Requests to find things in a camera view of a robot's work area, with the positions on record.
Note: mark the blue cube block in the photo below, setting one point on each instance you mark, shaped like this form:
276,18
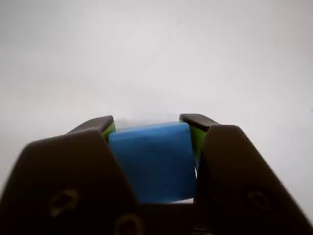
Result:
154,164

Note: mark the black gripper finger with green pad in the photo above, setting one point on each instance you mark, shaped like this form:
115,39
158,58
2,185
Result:
61,176
244,171

